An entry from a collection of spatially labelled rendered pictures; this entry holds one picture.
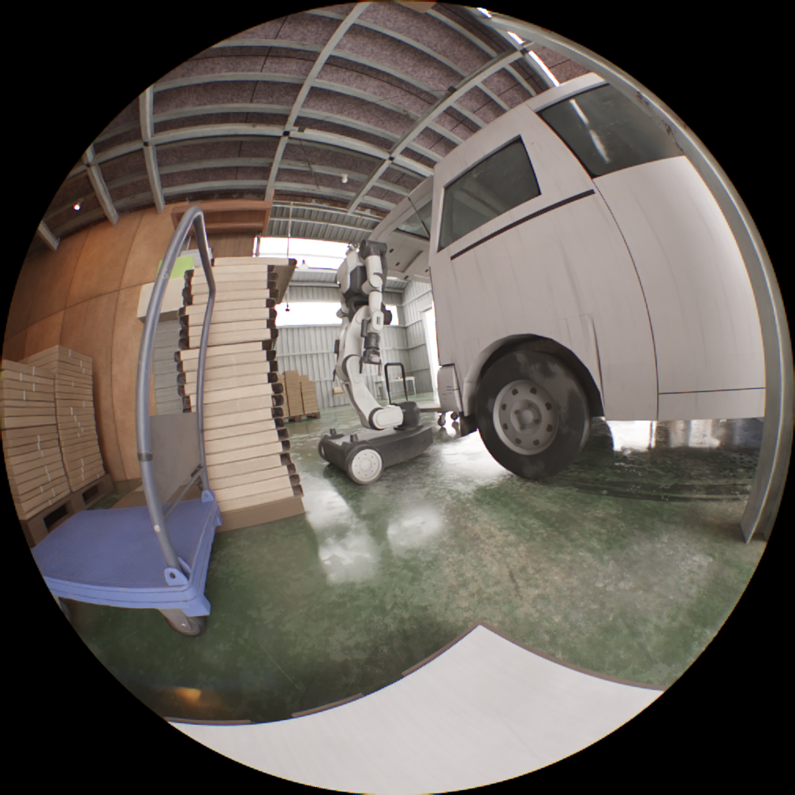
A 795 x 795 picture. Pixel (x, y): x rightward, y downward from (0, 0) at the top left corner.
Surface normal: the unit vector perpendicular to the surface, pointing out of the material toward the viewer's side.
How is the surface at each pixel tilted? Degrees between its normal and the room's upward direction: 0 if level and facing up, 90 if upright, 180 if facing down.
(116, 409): 90
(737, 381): 100
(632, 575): 0
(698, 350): 92
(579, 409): 86
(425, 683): 0
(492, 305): 90
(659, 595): 0
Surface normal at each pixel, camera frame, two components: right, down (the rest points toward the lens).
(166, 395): 0.55, -0.04
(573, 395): -0.62, 0.01
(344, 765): -0.13, -0.99
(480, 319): -0.83, 0.14
